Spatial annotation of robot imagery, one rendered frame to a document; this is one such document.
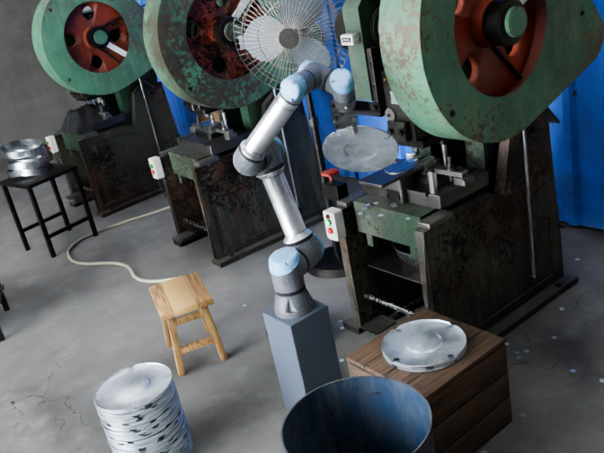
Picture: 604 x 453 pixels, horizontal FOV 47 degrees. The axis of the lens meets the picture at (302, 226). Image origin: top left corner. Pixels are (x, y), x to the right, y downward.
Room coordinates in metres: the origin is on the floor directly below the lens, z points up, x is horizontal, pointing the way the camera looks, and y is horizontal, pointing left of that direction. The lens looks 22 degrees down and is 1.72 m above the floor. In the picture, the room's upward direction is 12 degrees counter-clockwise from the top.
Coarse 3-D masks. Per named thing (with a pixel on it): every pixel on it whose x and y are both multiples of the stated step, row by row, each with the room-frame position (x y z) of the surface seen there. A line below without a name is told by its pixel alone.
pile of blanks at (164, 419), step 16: (160, 400) 2.11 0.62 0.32; (176, 400) 2.19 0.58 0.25; (112, 416) 2.07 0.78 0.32; (128, 416) 2.07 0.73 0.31; (144, 416) 2.07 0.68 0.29; (160, 416) 2.10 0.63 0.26; (176, 416) 2.17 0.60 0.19; (112, 432) 2.09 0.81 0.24; (128, 432) 2.07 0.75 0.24; (144, 432) 2.08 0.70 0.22; (160, 432) 2.09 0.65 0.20; (176, 432) 2.15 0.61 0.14; (112, 448) 2.11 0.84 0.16; (128, 448) 2.07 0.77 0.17; (144, 448) 2.07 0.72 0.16; (160, 448) 2.08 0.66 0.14; (176, 448) 2.13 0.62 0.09; (192, 448) 2.22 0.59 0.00
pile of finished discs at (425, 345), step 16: (416, 320) 2.20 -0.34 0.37; (432, 320) 2.18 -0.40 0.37; (400, 336) 2.12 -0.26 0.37; (416, 336) 2.09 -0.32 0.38; (432, 336) 2.07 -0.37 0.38; (448, 336) 2.06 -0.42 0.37; (464, 336) 2.04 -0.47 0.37; (384, 352) 2.03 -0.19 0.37; (400, 352) 2.02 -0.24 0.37; (416, 352) 2.00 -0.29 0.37; (432, 352) 1.98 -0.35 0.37; (448, 352) 1.97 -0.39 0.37; (464, 352) 1.97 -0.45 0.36; (400, 368) 1.95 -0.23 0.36; (416, 368) 1.93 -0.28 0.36; (432, 368) 1.91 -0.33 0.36
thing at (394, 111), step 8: (384, 72) 2.78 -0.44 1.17; (384, 80) 2.78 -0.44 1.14; (384, 88) 2.79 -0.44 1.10; (392, 96) 2.76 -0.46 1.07; (392, 104) 2.77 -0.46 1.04; (392, 112) 2.75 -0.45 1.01; (400, 112) 2.73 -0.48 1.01; (392, 120) 2.75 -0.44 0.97; (400, 120) 2.72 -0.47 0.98; (408, 120) 2.70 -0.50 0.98; (392, 128) 2.74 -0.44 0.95; (400, 128) 2.70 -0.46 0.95; (408, 128) 2.69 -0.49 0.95; (416, 128) 2.68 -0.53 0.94; (392, 136) 2.75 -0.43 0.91; (400, 136) 2.71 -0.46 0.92; (408, 136) 2.69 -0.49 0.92; (416, 136) 2.68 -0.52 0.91; (424, 136) 2.71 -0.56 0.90
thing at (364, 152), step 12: (360, 132) 2.48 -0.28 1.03; (372, 132) 2.47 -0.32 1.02; (384, 132) 2.47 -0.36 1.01; (324, 144) 2.55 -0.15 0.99; (336, 144) 2.54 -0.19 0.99; (348, 144) 2.55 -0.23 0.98; (360, 144) 2.54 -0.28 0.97; (372, 144) 2.53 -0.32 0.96; (384, 144) 2.51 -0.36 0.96; (396, 144) 2.50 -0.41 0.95; (336, 156) 2.59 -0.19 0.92; (348, 156) 2.59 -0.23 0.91; (360, 156) 2.58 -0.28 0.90; (372, 156) 2.57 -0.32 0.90; (384, 156) 2.56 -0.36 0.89; (396, 156) 2.55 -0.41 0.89; (348, 168) 2.63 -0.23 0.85; (360, 168) 2.62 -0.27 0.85; (372, 168) 2.61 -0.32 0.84
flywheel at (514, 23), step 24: (480, 0) 2.44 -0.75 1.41; (504, 0) 2.36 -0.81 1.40; (528, 0) 2.60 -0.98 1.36; (456, 24) 2.37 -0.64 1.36; (480, 24) 2.38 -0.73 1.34; (504, 24) 2.33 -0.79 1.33; (528, 24) 2.59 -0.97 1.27; (456, 48) 2.37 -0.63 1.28; (480, 48) 2.44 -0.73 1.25; (504, 48) 2.51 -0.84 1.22; (528, 48) 2.59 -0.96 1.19; (480, 72) 2.43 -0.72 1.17; (504, 72) 2.50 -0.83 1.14; (528, 72) 2.54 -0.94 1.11
